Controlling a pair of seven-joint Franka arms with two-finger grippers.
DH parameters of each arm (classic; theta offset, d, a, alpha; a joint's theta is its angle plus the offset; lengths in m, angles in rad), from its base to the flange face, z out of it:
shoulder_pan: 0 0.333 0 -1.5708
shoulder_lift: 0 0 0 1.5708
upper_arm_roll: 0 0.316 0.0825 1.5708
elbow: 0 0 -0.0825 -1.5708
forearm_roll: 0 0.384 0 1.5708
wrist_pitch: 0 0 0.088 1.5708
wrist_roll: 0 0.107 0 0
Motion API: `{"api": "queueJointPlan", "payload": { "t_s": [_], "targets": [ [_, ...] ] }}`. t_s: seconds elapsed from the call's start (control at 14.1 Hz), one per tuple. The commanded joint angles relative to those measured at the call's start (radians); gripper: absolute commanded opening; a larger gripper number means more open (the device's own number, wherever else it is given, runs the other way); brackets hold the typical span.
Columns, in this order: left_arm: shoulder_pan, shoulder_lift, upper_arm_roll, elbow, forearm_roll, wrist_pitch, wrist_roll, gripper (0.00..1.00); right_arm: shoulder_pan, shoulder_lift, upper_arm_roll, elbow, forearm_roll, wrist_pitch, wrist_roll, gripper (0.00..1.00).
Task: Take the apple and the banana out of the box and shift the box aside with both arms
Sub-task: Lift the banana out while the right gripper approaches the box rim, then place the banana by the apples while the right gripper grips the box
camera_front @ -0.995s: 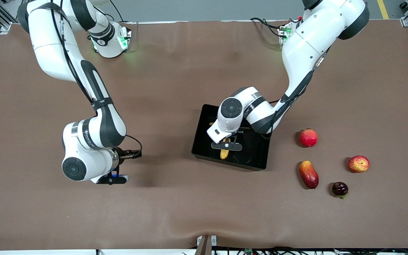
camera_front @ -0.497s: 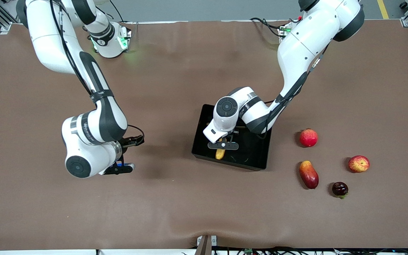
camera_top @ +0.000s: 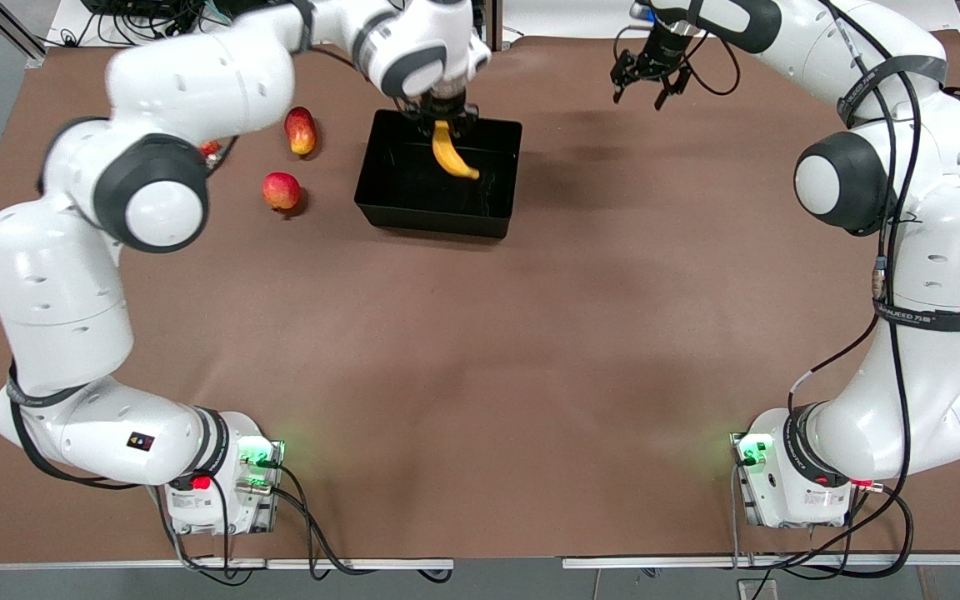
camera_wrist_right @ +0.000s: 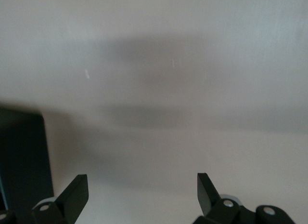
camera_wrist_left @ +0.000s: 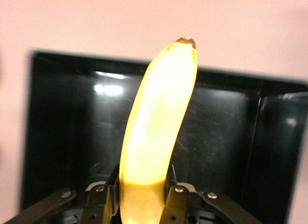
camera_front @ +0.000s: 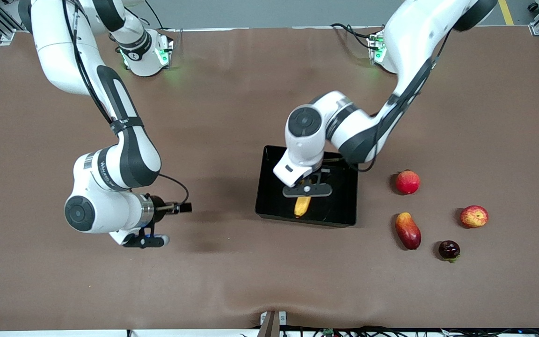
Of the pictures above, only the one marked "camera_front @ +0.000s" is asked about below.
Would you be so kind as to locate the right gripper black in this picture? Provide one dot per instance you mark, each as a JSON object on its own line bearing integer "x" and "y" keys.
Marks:
{"x": 160, "y": 209}

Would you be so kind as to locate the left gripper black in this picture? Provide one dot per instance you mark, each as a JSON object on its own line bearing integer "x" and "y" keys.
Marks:
{"x": 314, "y": 179}

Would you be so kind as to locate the black rectangular plastic box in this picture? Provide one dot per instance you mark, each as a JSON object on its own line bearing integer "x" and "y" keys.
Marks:
{"x": 339, "y": 206}

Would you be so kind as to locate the yellow banana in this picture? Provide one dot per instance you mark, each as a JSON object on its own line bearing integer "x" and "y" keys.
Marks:
{"x": 302, "y": 206}

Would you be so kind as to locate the red and yellow apple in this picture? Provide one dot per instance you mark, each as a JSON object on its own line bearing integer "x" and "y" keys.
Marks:
{"x": 474, "y": 216}

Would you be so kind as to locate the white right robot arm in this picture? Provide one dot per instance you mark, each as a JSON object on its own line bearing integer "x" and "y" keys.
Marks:
{"x": 124, "y": 164}

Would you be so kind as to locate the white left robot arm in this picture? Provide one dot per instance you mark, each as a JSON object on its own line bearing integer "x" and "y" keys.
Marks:
{"x": 304, "y": 140}

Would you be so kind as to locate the brown table cover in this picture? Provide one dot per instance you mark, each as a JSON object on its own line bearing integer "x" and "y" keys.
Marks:
{"x": 222, "y": 117}

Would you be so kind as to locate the red and yellow mango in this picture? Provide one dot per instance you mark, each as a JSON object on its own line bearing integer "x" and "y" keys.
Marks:
{"x": 408, "y": 231}

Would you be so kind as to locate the dark purple mangosteen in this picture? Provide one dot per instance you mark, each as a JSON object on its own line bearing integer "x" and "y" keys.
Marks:
{"x": 449, "y": 249}

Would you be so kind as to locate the small green circuit board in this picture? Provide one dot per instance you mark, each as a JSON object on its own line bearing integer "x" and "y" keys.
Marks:
{"x": 328, "y": 333}

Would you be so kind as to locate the grey table clamp bracket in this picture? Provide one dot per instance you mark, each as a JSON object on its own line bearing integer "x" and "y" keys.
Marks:
{"x": 272, "y": 323}

